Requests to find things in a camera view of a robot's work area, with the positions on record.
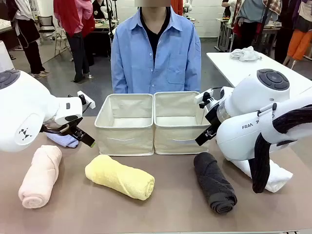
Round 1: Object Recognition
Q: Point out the white folding chair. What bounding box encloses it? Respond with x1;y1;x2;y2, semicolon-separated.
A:
54;28;74;59

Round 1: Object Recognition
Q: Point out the white towel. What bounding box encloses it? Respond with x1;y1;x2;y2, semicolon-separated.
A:
230;157;293;194

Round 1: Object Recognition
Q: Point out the figure in orange trousers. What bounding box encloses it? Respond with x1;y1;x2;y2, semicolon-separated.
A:
283;0;312;67

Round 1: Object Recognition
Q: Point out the bystander in grey top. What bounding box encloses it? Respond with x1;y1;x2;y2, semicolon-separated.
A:
231;0;281;53

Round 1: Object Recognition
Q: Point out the black sleeved cable bundle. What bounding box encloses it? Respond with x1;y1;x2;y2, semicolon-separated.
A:
252;104;312;194

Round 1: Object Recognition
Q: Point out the black towel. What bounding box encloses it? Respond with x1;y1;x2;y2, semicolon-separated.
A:
193;152;238;215

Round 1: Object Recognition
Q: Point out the black mesh office chair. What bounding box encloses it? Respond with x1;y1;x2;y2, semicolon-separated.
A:
37;15;56;46

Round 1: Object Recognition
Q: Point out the person in blue shirt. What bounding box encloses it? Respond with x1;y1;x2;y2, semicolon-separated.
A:
110;5;202;95

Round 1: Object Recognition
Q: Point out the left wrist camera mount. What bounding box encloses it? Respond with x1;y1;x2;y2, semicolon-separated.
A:
77;90;96;110

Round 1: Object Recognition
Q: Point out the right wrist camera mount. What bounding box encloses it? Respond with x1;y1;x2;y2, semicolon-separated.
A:
194;88;221;109

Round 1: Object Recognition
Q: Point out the crumpled white cloth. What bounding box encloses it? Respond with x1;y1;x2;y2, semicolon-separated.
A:
229;45;263;62

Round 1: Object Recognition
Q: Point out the yellow towel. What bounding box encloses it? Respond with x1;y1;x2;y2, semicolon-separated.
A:
84;154;156;201

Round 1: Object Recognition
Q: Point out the lavender cone-folded towel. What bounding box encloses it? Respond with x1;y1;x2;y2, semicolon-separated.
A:
46;132;80;149

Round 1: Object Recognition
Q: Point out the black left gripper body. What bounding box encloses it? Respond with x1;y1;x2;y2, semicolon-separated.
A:
58;117;86;142

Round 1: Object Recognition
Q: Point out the bystander in red top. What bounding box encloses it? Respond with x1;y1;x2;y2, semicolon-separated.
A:
53;0;96;84

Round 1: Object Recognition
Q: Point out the white air purifier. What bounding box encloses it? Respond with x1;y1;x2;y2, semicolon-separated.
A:
0;40;15;73

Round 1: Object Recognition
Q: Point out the pink towel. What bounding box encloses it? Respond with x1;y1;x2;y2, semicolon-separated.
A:
18;144;63;209

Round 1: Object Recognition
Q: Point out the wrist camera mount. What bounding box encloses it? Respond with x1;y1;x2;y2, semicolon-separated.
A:
194;88;221;109
77;90;96;110

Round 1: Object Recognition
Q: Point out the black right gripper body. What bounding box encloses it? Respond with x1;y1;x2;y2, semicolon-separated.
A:
204;107;221;134

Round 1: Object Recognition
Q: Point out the white table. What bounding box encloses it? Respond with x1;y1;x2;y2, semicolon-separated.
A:
206;50;312;96

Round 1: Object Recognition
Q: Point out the cream fabric storage bin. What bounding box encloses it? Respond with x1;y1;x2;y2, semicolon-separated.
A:
94;93;155;157
153;91;213;156

